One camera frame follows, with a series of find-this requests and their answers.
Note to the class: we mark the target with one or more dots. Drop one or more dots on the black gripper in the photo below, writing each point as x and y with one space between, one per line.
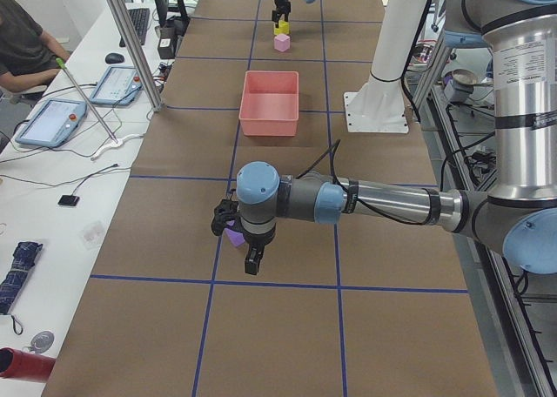
258 241
280 0

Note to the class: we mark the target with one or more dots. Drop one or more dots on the yellow foam block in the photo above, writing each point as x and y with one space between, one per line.
281 27

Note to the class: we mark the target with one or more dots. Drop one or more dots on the pink plastic bin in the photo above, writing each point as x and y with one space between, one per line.
270 104

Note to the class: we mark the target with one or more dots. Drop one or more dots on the purple foam block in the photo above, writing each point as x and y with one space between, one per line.
236 238

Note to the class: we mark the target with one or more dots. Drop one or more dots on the pink foam block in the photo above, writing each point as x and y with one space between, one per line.
282 42

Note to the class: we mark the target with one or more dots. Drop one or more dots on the black keyboard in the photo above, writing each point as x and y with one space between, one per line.
140 18

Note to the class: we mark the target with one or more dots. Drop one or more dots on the black computer mouse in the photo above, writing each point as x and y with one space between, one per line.
114 58

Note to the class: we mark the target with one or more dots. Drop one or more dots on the far blue teach pendant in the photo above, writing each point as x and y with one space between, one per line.
119 85

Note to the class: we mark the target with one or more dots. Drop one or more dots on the blue teach pendant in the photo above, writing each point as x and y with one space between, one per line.
119 85
53 123

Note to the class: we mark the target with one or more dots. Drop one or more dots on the small black square device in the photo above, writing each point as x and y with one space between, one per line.
70 200

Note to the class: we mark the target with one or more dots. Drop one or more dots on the metal rod green tip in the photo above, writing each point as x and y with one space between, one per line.
99 118

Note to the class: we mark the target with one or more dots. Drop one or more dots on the folded blue umbrella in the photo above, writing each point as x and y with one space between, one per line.
24 258

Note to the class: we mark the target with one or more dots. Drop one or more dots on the near blue teach pendant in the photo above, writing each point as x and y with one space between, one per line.
53 123

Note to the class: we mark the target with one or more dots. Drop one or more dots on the seated person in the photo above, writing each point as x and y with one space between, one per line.
29 53

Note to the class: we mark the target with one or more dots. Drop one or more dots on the red cylinder bottle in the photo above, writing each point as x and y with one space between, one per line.
20 365

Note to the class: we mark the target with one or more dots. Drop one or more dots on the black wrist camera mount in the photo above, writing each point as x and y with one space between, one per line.
225 217

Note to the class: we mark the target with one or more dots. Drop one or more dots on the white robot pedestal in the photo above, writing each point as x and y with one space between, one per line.
378 106

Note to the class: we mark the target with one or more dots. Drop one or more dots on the aluminium frame post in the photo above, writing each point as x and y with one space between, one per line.
127 31

